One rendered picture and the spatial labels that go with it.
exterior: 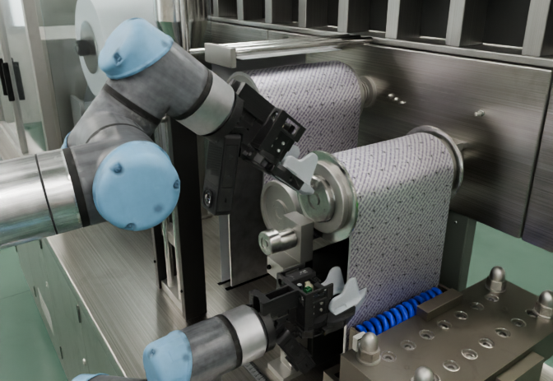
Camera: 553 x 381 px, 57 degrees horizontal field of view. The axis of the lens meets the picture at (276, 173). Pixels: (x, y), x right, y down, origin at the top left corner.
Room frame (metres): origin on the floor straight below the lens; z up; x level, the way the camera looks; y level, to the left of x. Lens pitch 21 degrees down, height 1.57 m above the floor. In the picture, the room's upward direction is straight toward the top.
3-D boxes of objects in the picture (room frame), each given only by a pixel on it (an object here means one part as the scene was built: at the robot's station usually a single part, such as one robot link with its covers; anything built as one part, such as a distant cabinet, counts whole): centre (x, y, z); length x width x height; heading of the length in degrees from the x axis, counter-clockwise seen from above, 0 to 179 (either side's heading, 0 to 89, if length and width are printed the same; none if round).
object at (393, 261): (0.75, -0.21, 1.11); 0.23 x 0.01 x 0.18; 125
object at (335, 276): (0.70, -0.10, 1.11); 0.09 x 0.03 x 0.06; 126
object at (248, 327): (0.58, 0.05, 1.11); 0.08 x 0.05 x 0.08; 35
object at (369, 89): (1.10, -0.17, 1.33); 0.07 x 0.07 x 0.07; 35
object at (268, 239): (0.72, 0.01, 1.18); 0.04 x 0.02 x 0.04; 35
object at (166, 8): (1.38, 0.25, 1.50); 0.14 x 0.14 x 0.06
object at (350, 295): (0.67, -0.12, 1.11); 0.09 x 0.03 x 0.06; 124
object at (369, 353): (0.62, -0.14, 1.05); 0.04 x 0.04 x 0.04
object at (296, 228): (0.74, -0.02, 1.05); 0.06 x 0.05 x 0.31; 125
